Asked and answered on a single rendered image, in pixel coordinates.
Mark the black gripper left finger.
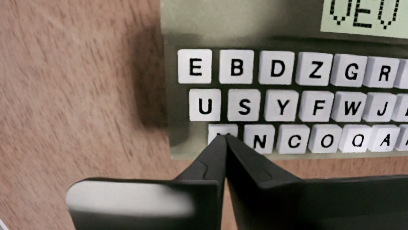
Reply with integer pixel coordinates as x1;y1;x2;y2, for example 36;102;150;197
65;135;227;230

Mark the grey keyboard panel with display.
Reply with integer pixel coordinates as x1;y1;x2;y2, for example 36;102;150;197
160;0;408;160

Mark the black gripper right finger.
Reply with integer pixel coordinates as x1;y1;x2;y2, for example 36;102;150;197
225;135;408;230

